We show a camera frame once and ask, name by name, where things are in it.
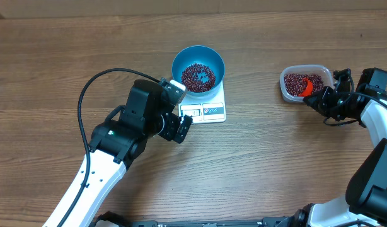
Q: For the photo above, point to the red beans in bowl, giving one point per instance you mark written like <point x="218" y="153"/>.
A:
<point x="198" y="78"/>

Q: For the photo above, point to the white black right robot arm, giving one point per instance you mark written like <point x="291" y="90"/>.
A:
<point x="365" y="200"/>

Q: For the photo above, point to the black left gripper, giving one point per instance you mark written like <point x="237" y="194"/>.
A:
<point x="174" y="121"/>

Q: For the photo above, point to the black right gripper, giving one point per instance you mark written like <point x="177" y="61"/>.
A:
<point x="333" y="101"/>

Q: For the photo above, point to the orange measuring scoop blue handle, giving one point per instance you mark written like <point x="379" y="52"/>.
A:
<point x="308" y="89"/>

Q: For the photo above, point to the clear plastic food container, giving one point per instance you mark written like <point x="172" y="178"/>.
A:
<point x="304" y="69"/>

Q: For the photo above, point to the blue plastic bowl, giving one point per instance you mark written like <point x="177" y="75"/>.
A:
<point x="202" y="55"/>

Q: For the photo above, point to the white digital kitchen scale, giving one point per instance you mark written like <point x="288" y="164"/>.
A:
<point x="204" y="109"/>

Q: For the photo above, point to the red adzuki beans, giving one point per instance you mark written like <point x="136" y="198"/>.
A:
<point x="295" y="85"/>

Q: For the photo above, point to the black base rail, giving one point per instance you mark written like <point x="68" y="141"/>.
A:
<point x="110" y="219"/>

